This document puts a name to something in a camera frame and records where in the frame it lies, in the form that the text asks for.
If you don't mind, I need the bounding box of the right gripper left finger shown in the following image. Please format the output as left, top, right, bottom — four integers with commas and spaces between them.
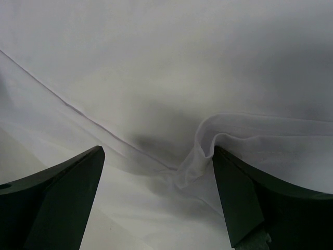
1, 146, 105, 249

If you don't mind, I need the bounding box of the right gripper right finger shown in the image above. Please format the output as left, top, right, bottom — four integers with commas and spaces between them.
212, 147, 332, 249

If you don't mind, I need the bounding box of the white t shirt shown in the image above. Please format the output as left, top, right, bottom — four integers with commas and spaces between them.
1, 1, 332, 249

